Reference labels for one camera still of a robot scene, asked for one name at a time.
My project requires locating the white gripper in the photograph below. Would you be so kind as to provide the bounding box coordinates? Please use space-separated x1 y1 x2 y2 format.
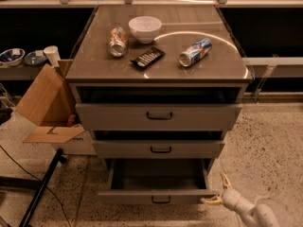
201 172 255 216

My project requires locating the grey bottom drawer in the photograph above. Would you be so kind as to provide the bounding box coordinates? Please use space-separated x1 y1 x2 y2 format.
98 159 217 204

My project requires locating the grey drawer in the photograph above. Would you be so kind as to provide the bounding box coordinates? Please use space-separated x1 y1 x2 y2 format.
98 159 217 204
93 140 225 159
76 103 241 131

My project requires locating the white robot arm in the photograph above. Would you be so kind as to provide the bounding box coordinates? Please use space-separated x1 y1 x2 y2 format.
201 172 281 227

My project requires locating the grey middle drawer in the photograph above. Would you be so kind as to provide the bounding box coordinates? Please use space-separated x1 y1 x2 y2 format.
93 140 225 159

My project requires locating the grey drawer cabinet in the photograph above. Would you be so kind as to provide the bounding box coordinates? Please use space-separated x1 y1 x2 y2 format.
65 4 254 172

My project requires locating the grey top drawer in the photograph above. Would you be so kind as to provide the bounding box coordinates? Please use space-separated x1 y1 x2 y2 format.
76 103 241 131

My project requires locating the blue white soda can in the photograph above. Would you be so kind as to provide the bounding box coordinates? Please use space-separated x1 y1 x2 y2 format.
179 38 212 67

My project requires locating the black snack bar packet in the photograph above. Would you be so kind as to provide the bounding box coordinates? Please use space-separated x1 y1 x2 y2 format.
131 46 166 70

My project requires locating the white ceramic bowl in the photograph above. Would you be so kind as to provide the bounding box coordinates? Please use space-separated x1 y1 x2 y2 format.
129 16 162 44

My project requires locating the black metal stand leg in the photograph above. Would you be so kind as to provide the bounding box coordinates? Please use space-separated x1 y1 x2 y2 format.
0 148 66 227

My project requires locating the open cardboard box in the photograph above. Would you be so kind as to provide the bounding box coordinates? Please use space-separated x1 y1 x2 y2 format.
15 64 96 155

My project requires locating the white paper cup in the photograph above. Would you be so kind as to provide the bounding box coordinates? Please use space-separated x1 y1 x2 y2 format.
44 45 61 66

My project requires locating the blue patterned bowl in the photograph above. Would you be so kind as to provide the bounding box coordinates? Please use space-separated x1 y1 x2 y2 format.
0 48 25 67

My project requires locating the black floor cable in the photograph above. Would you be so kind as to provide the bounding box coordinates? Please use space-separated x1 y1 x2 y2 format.
0 144 73 227

